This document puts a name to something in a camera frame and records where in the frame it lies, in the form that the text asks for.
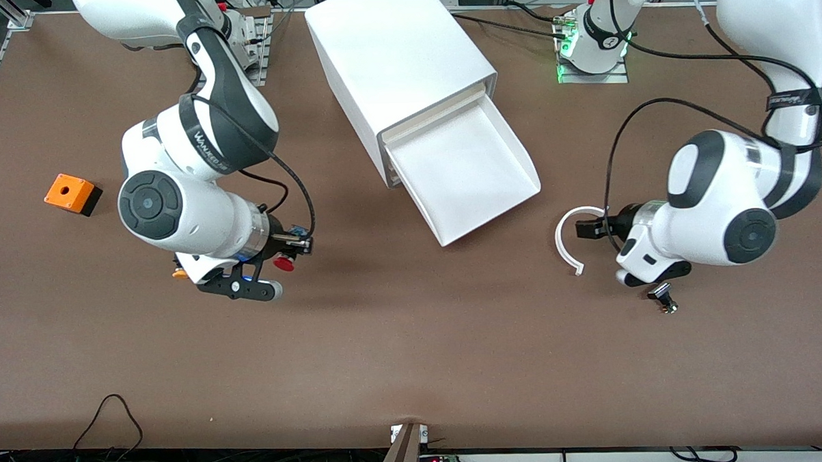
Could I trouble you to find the white scoop-front drawer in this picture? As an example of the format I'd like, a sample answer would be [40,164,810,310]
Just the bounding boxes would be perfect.
[383,92,544,250]

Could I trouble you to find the white curved plastic arc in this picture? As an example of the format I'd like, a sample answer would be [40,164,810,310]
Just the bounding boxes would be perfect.
[553,204,608,278]

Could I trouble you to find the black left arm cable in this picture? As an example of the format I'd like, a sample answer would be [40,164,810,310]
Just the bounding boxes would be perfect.
[596,0,822,242]

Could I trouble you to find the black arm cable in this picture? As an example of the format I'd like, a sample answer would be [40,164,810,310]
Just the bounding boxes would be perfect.
[178,53,318,245]
[596,0,822,242]

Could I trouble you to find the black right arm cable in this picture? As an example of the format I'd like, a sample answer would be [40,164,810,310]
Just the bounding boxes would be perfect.
[178,53,318,245]

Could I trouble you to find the black silver selector switch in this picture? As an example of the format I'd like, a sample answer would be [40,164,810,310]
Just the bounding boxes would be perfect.
[646,282,680,316]

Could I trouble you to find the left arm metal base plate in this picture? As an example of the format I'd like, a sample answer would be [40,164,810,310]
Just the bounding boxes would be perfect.
[553,5,631,86]

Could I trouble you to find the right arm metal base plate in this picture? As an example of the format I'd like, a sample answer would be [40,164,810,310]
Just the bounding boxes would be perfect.
[229,5,275,88]

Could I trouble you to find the orange button enclosure box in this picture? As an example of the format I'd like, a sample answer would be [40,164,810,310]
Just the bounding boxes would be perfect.
[42,172,104,219]

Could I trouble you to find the long black table cable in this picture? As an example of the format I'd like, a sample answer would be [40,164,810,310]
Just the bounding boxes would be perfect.
[448,8,573,44]

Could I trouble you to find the white mounting bracket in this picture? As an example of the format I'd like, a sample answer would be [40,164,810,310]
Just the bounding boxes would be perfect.
[390,424,430,444]

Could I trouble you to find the short black table cable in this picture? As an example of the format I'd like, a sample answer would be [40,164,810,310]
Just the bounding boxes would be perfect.
[509,0,568,25]

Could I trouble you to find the looped thin black cable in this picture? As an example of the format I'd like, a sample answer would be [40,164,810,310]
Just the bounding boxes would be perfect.
[68,392,146,462]

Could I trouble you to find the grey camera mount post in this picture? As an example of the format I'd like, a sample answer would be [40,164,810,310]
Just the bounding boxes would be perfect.
[373,423,425,462]

